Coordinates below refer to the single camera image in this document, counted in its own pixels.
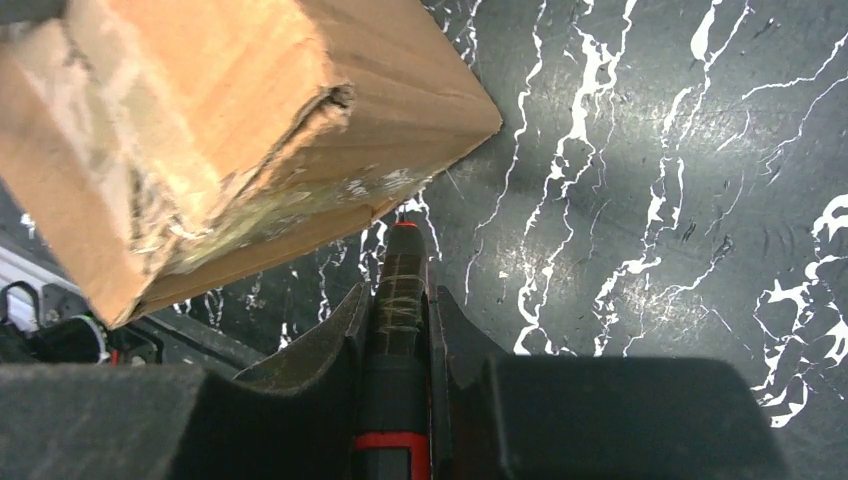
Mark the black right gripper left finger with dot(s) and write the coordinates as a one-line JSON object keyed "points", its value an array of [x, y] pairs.
{"points": [[289, 416]]}

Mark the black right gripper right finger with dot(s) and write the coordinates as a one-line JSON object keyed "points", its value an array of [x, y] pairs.
{"points": [[498, 415]]}

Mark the red black utility knife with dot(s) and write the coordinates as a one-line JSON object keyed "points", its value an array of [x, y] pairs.
{"points": [[391, 436]]}

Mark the brown cardboard express box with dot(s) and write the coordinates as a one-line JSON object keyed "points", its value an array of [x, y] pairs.
{"points": [[165, 148]]}

